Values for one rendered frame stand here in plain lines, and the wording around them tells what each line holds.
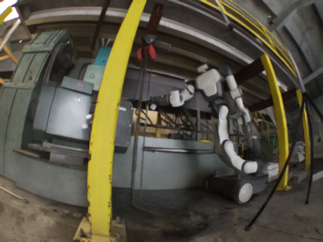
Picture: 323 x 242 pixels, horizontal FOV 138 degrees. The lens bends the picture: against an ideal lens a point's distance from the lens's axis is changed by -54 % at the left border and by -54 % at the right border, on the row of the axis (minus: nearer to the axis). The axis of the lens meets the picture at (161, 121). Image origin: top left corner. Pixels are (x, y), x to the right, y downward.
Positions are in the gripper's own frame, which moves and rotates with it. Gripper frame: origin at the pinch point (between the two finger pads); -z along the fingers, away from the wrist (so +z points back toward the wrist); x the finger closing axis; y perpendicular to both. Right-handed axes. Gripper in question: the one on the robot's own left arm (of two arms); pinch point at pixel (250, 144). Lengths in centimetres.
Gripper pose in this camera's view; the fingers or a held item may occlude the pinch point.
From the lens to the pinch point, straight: 127.0
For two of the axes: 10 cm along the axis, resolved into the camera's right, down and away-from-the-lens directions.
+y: 7.5, -2.9, -6.0
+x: -6.6, -1.8, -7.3
